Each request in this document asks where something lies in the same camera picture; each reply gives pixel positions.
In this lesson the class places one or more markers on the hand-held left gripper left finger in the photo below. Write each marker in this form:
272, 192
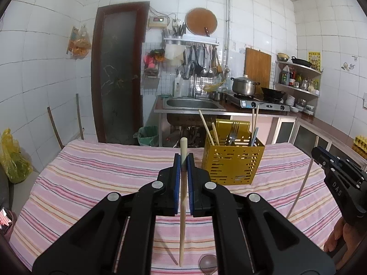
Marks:
177, 183

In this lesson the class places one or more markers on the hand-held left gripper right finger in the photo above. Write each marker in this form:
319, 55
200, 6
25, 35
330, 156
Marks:
190, 183

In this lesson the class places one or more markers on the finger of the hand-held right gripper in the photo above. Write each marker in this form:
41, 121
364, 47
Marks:
322, 157
347, 169

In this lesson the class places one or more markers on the golden perforated utensil holder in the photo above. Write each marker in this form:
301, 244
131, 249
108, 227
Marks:
229, 163

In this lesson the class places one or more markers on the metal fork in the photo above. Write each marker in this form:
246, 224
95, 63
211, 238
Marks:
233, 134

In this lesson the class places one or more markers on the row of hanging kitchen utensils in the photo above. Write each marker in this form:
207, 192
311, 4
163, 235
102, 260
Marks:
202, 60

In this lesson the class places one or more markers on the person's right hand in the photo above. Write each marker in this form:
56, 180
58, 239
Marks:
331, 240

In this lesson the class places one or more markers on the egg carton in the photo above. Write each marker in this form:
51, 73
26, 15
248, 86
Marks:
359, 143

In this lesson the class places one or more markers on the kitchen base cabinet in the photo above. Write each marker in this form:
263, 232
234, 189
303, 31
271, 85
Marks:
301, 131

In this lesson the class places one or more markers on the green trash bin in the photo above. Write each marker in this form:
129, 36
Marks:
147, 137

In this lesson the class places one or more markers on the steel kitchen sink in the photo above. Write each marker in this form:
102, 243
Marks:
190, 103

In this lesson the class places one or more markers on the black frying wok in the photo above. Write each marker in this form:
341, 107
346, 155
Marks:
272, 94

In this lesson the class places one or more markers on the metal spoon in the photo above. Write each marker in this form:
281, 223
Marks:
208, 263

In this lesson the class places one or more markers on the gas stove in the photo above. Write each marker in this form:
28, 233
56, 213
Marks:
258, 104

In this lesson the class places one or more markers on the pink striped tablecloth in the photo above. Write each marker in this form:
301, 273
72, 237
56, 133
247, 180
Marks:
86, 177

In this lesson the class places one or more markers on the white dish soap bottle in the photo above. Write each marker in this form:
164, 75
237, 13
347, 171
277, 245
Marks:
177, 87

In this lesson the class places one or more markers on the steel cooking pot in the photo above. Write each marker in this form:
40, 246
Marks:
243, 86

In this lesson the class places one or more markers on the rectangular wooden cutting board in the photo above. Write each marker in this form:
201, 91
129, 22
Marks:
258, 68

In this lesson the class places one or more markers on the leaning wooden stick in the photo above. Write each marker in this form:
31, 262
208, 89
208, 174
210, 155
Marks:
56, 129
79, 117

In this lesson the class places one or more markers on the dark brown door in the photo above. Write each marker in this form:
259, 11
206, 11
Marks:
119, 74

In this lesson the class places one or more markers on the round orange cutting board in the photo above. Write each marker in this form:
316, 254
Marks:
200, 21

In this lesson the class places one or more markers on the yellow plastic bag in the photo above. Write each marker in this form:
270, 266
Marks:
14, 163

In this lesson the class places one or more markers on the hanging orange plastic bag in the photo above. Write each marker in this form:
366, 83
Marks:
80, 44

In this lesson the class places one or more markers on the corner wall shelf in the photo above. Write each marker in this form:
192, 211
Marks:
298, 87

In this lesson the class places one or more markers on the yellow wall poster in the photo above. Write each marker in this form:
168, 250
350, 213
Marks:
314, 60

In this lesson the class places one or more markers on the white wall rack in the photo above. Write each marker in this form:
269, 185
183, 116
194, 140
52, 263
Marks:
190, 38

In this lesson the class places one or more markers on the wall electric box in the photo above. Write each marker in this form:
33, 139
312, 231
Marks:
157, 22

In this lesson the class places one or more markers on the grey wall pipe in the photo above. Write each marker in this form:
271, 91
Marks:
227, 11

